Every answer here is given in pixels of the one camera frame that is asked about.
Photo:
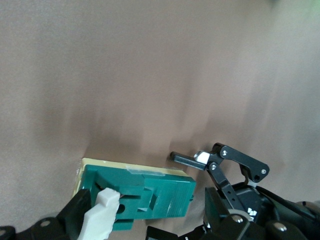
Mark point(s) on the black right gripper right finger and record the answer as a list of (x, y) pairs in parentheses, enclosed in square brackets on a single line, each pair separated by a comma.
[(225, 227)]

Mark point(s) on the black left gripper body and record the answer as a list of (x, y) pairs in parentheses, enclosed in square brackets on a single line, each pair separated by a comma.
[(260, 200)]

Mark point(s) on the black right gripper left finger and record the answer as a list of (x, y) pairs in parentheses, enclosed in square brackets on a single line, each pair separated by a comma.
[(50, 225)]

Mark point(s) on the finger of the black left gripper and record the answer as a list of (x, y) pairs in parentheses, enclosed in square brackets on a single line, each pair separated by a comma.
[(245, 162)]

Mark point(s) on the green terminal block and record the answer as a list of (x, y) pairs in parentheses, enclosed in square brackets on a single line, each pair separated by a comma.
[(170, 190)]

